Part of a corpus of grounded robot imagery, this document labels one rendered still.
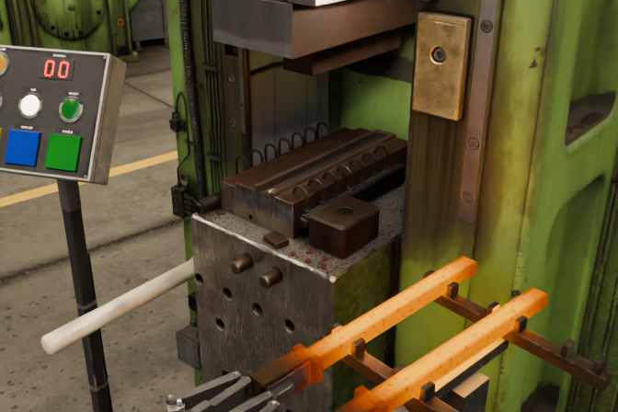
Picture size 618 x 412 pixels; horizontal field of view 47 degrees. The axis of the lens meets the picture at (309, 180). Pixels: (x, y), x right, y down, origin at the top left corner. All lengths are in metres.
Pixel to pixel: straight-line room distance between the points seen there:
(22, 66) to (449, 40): 0.96
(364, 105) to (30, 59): 0.78
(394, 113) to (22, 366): 1.59
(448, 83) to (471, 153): 0.13
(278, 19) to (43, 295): 2.02
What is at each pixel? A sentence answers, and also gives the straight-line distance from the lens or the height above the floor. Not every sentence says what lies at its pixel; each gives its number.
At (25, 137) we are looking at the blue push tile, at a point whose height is 1.03.
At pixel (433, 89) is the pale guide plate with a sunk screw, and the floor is 1.23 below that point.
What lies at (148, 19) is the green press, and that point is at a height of 0.25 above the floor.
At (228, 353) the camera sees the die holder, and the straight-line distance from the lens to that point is 1.60.
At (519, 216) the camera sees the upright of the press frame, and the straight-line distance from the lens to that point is 1.26.
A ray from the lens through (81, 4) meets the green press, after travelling 6.04.
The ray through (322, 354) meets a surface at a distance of 0.97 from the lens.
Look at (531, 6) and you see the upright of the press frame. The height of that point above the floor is 1.38.
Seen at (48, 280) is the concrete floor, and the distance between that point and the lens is 3.14.
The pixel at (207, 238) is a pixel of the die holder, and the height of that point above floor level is 0.88.
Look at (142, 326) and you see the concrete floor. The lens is 2.77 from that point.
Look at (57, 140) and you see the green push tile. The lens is 1.63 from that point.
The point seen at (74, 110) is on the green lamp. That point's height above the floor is 1.09.
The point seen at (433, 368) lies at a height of 0.99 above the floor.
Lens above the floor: 1.59
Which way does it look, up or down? 25 degrees down
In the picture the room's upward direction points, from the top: straight up
